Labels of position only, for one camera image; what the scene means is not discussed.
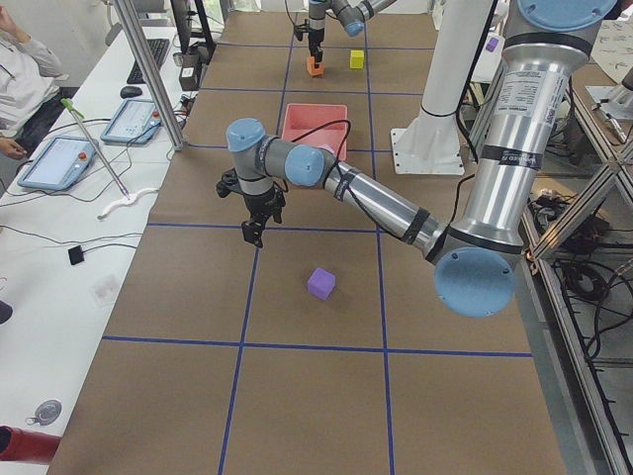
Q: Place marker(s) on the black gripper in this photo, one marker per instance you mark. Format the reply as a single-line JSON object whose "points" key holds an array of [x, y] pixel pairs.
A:
{"points": [[315, 38], [260, 202]]}

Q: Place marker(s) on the orange foam block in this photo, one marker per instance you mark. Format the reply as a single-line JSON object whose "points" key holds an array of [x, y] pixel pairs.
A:
{"points": [[314, 67]]}

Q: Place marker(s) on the pink foam block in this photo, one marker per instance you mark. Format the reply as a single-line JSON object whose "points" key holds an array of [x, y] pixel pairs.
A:
{"points": [[327, 147]]}

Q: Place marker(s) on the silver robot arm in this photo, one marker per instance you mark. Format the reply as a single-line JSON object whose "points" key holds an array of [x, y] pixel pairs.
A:
{"points": [[474, 257], [352, 20]]}

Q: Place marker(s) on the yellow foam block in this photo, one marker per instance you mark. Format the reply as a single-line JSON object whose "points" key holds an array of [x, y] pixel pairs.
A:
{"points": [[357, 59]]}

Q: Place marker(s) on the purple foam block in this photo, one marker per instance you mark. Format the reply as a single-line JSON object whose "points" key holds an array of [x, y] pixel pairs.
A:
{"points": [[321, 283]]}

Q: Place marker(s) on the black box with label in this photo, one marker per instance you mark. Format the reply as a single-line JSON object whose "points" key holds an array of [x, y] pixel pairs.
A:
{"points": [[191, 70]]}

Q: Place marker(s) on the black monitor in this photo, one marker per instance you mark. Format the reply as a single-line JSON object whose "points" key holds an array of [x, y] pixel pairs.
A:
{"points": [[184, 12]]}

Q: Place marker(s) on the far blue teach pendant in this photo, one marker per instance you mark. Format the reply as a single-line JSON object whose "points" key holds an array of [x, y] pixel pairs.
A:
{"points": [[135, 122]]}

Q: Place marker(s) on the blue teach pendant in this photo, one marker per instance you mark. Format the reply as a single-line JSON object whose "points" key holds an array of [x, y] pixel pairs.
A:
{"points": [[59, 165], [135, 122]]}

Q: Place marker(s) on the small black square device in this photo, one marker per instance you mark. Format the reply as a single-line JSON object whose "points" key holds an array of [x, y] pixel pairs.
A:
{"points": [[76, 255]]}

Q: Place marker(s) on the black computer mouse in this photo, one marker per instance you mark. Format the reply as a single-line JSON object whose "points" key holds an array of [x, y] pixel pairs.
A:
{"points": [[130, 91]]}

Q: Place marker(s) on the near blue teach pendant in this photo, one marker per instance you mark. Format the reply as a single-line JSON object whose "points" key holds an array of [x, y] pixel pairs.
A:
{"points": [[59, 165]]}

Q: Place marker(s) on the metal grabber stick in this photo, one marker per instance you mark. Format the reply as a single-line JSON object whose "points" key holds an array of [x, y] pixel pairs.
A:
{"points": [[128, 198]]}

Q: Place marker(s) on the seated person white shirt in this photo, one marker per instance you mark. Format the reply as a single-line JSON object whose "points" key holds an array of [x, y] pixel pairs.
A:
{"points": [[30, 93]]}

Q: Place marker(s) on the round metal lid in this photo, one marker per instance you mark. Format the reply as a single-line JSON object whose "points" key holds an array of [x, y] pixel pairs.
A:
{"points": [[45, 414]]}

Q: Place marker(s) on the red cylinder bottle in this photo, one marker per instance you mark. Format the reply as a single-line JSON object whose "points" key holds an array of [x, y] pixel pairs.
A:
{"points": [[28, 446]]}

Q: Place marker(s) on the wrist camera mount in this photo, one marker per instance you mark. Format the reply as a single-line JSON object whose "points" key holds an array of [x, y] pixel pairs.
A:
{"points": [[299, 30], [229, 183]]}

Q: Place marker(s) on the aluminium frame post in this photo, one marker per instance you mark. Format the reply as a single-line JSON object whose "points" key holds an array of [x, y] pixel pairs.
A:
{"points": [[139, 46]]}

